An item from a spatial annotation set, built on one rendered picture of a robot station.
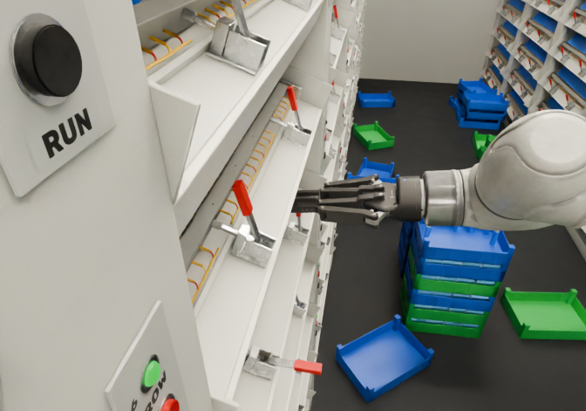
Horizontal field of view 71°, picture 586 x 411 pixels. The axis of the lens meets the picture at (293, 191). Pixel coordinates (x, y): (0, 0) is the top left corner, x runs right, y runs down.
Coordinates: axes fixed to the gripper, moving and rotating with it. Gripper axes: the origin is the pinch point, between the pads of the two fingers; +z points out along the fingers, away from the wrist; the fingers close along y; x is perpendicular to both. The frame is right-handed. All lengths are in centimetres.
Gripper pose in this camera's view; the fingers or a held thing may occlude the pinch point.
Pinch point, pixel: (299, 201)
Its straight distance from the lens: 71.4
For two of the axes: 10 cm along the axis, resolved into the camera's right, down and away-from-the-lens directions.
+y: 1.8, -5.4, 8.2
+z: -9.7, 0.3, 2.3
